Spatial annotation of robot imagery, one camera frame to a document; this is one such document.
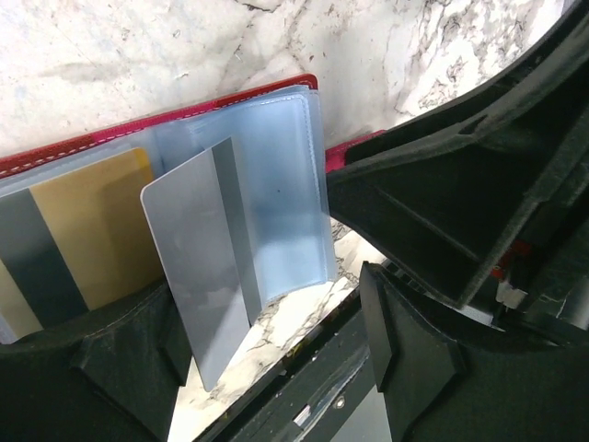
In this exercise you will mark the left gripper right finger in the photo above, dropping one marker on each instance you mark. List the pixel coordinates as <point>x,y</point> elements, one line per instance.
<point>447,377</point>

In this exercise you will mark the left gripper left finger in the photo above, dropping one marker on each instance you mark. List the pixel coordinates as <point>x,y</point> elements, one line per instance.
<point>112,374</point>

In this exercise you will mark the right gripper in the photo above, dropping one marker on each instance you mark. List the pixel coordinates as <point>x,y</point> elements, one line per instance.
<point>491,211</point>

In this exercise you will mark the red card holder wallet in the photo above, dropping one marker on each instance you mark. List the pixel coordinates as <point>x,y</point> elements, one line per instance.
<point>278,129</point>

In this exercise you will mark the gold credit card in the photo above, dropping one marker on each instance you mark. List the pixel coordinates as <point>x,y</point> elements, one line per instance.
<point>73,238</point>

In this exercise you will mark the silver grey card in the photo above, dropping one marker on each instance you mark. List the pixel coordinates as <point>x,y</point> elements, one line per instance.
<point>199,222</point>

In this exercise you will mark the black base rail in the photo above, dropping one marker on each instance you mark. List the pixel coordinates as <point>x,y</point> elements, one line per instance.
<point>315,388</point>

